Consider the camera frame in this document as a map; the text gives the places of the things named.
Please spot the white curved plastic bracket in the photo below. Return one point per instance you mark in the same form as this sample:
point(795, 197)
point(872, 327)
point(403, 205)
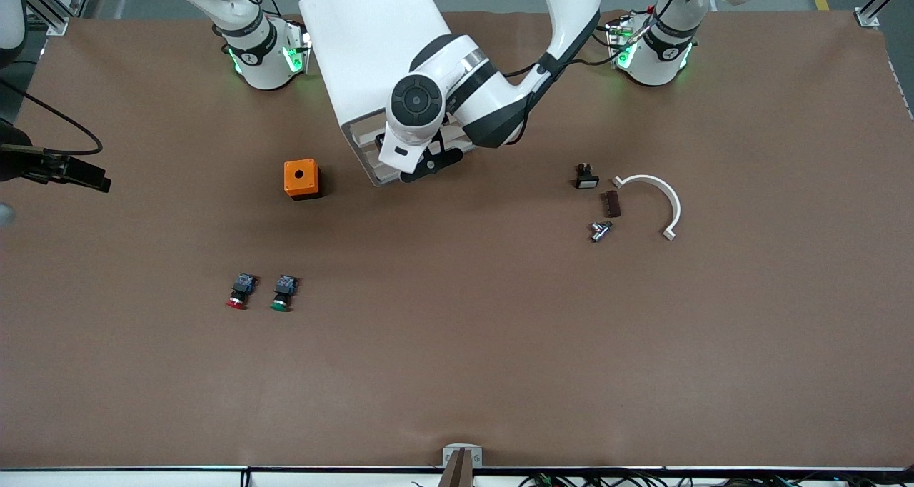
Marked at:
point(646, 178)

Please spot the orange button enclosure box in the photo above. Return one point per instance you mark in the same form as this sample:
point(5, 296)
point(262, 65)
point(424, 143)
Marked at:
point(300, 183)

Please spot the green push button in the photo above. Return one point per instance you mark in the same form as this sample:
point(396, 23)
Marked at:
point(284, 294)

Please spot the brown terminal block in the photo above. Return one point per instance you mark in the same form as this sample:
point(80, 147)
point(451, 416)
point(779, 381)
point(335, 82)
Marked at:
point(613, 204)

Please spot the silver metal fitting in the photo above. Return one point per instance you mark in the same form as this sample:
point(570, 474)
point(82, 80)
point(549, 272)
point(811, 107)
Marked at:
point(600, 231)

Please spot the white table edge rail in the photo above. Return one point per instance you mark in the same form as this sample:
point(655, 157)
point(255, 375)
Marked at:
point(143, 478)

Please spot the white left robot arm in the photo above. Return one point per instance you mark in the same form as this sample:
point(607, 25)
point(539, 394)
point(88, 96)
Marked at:
point(568, 16)

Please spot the black white square switch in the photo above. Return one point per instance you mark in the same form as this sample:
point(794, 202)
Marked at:
point(587, 180)

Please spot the brown paper table cover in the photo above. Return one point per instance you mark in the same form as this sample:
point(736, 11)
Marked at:
point(457, 365)

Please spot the red push button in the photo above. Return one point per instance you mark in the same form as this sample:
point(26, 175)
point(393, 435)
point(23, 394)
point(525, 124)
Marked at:
point(240, 293)

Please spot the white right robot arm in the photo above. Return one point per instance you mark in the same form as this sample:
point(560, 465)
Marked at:
point(260, 62)

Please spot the grey table edge bracket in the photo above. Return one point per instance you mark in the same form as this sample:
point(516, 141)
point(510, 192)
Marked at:
point(448, 455)

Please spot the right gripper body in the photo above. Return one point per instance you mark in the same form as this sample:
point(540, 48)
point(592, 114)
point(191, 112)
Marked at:
point(19, 163)

